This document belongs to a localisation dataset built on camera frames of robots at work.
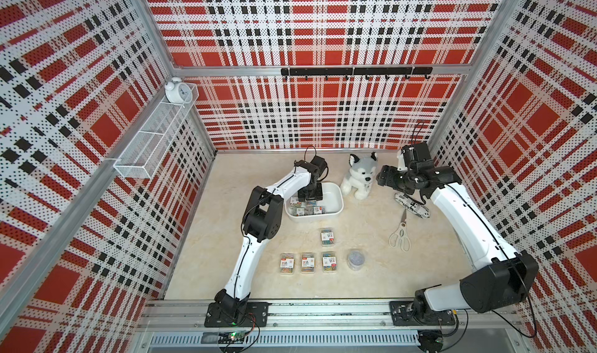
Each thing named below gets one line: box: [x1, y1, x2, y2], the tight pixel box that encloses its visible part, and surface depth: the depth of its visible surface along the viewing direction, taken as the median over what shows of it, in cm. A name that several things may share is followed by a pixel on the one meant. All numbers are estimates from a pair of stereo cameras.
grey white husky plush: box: [340, 151, 378, 200], surface depth 92 cm
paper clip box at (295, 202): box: [289, 195, 303, 207], surface depth 100 cm
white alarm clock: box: [164, 76, 193, 104], surface depth 82 cm
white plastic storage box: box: [284, 181, 345, 223], surface depth 98 cm
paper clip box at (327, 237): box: [320, 228, 336, 247], surface depth 90 cm
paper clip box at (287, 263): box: [279, 252, 295, 275], surface depth 84 cm
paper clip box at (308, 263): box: [300, 252, 316, 273], surface depth 84 cm
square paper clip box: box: [321, 252, 338, 273], surface depth 84 cm
